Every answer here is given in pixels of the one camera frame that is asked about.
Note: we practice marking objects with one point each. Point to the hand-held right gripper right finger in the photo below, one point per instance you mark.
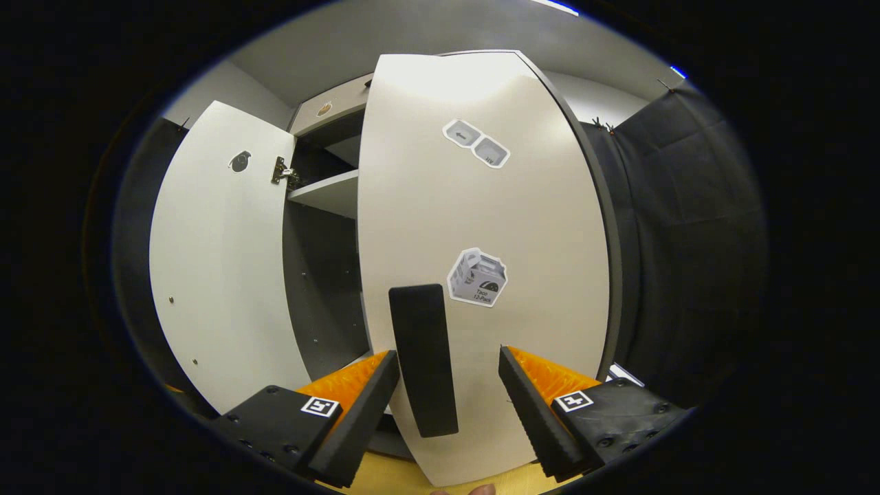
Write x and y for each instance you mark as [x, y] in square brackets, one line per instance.
[536, 419]

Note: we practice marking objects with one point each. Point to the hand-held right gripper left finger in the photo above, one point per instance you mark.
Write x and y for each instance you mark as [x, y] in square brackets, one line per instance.
[357, 419]

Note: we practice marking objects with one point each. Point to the white door with checkered sticker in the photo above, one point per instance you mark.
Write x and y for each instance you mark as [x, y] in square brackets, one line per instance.
[220, 275]

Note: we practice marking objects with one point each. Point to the white door with box sticker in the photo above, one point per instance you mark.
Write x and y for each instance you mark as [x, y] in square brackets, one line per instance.
[426, 206]

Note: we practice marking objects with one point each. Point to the white and grey cabinet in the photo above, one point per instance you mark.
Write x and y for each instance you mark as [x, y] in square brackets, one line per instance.
[323, 289]

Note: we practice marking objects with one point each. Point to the white cabinet shelf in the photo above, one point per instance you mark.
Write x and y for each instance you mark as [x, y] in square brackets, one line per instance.
[333, 196]

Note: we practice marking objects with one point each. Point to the metal door hinge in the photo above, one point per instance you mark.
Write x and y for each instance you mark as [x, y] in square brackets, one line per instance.
[282, 172]

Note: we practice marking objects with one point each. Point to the white cabinet drawer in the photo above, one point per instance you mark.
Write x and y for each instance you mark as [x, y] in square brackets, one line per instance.
[337, 103]

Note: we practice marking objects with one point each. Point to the white paper tag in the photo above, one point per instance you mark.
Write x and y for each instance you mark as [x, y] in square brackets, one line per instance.
[624, 375]

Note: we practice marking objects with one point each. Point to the small ceiling light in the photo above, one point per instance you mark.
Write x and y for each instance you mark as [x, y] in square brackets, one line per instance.
[678, 71]

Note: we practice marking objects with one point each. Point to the long ceiling light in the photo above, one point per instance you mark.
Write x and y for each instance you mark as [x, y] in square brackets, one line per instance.
[553, 6]

